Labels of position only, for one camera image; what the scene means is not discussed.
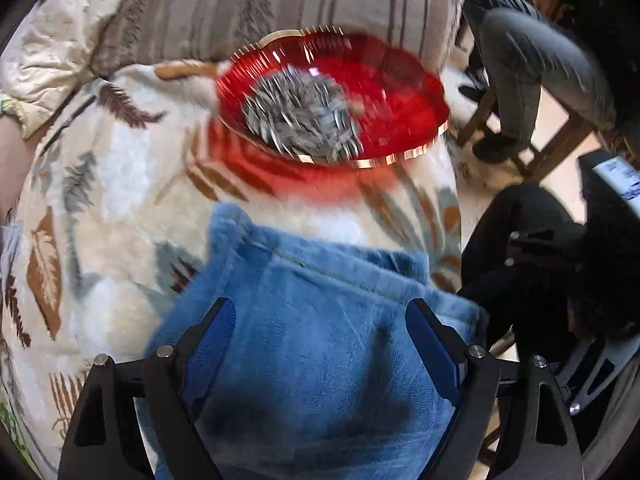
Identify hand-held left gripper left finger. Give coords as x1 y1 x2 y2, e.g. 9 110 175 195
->
57 297 237 480

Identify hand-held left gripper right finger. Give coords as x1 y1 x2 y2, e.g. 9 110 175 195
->
405 299 586 480

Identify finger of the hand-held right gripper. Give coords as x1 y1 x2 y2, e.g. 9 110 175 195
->
505 227 591 281

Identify blue denim pants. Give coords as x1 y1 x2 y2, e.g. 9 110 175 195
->
137 204 488 480

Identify wooden stool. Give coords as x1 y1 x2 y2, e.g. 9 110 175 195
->
457 85 598 183

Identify cream leaf-print blanket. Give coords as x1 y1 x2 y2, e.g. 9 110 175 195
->
0 55 463 480

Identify red glass bowl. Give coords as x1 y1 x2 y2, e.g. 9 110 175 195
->
216 30 450 170

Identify pile of sunflower seeds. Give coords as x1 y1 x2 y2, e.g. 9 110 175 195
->
243 71 365 157

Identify tan pillow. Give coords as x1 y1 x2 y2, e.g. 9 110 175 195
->
0 122 33 211

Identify cream quilted cloth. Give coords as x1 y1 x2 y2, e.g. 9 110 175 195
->
0 0 126 140

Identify striped sofa cushion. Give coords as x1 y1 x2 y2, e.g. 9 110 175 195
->
95 0 468 68

